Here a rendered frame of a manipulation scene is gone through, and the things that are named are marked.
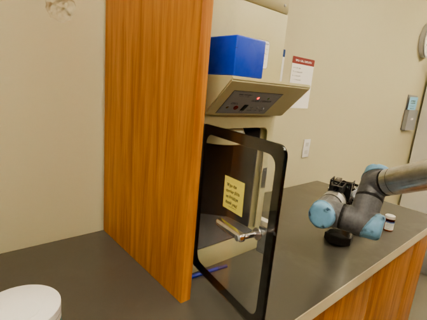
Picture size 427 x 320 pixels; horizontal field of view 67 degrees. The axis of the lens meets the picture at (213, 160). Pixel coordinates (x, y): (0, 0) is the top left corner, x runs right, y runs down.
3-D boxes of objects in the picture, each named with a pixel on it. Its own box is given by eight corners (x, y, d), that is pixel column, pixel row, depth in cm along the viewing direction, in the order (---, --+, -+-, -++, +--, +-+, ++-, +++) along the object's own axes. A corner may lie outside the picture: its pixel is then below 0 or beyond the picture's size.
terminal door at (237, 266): (193, 261, 91) (204, 122, 82) (262, 335, 66) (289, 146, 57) (190, 262, 91) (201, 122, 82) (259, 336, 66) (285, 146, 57)
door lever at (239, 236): (234, 223, 72) (235, 212, 71) (261, 242, 64) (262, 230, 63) (213, 226, 69) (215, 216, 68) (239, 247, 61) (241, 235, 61)
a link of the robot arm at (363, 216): (391, 200, 87) (349, 188, 92) (379, 237, 82) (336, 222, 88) (388, 212, 93) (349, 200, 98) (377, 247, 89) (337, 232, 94)
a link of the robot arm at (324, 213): (333, 235, 89) (303, 224, 94) (342, 221, 98) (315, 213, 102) (338, 209, 87) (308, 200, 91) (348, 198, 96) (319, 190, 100)
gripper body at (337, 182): (356, 180, 109) (349, 189, 99) (352, 203, 111) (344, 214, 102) (333, 175, 113) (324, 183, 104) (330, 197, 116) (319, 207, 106)
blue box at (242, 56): (206, 74, 80) (208, 36, 78) (234, 77, 87) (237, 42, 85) (233, 75, 73) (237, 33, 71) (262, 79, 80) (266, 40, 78)
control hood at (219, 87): (196, 113, 82) (199, 73, 80) (276, 115, 103) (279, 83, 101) (227, 119, 74) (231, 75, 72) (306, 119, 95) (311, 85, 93)
